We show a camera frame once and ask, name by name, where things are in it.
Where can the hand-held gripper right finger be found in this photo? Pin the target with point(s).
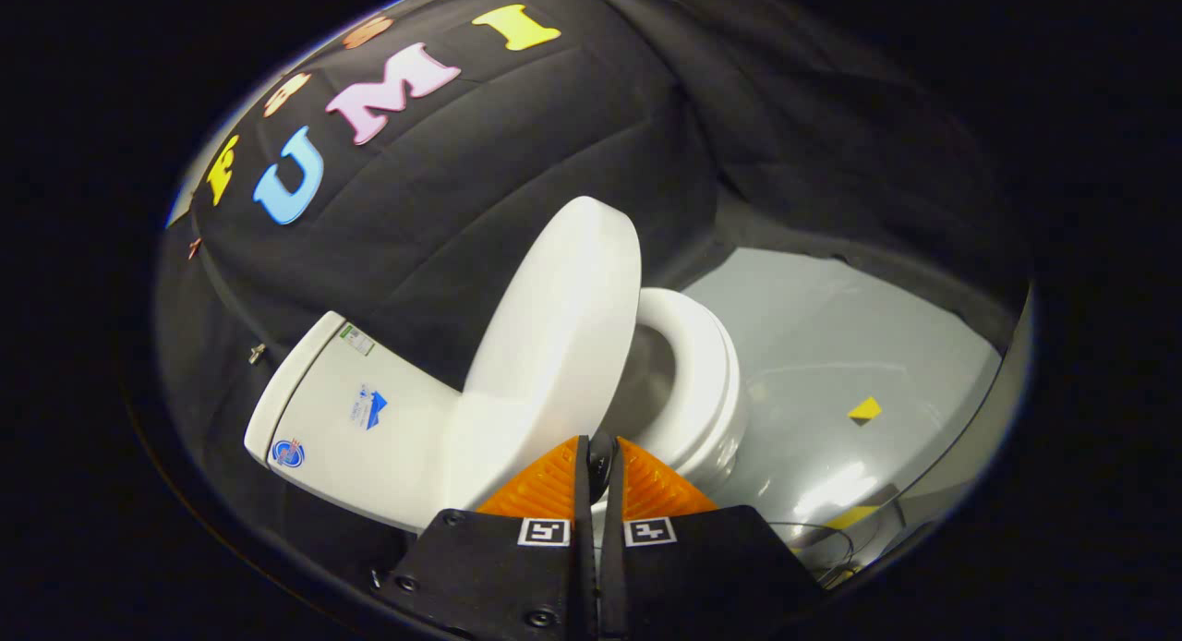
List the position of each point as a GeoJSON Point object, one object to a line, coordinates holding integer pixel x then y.
{"type": "Point", "coordinates": [702, 567]}

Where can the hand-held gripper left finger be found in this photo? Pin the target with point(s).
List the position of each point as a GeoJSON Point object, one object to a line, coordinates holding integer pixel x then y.
{"type": "Point", "coordinates": [499, 576]}

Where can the white toilet bowl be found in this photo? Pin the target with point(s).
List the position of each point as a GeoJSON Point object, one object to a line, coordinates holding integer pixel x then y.
{"type": "Point", "coordinates": [725, 456]}

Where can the white toilet tank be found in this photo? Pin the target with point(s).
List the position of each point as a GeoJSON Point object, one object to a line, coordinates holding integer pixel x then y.
{"type": "Point", "coordinates": [360, 429]}

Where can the white toilet seat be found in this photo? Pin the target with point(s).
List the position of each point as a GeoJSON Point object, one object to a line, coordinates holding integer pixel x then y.
{"type": "Point", "coordinates": [702, 355]}

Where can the yellow floor tape strip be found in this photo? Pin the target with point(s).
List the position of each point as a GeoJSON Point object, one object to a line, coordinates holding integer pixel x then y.
{"type": "Point", "coordinates": [850, 516]}

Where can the small metal clip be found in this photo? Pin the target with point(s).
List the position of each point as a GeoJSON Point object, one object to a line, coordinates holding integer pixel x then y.
{"type": "Point", "coordinates": [257, 353]}

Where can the black backdrop cloth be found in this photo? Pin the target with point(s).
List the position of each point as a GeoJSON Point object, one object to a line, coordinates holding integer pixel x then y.
{"type": "Point", "coordinates": [517, 151]}

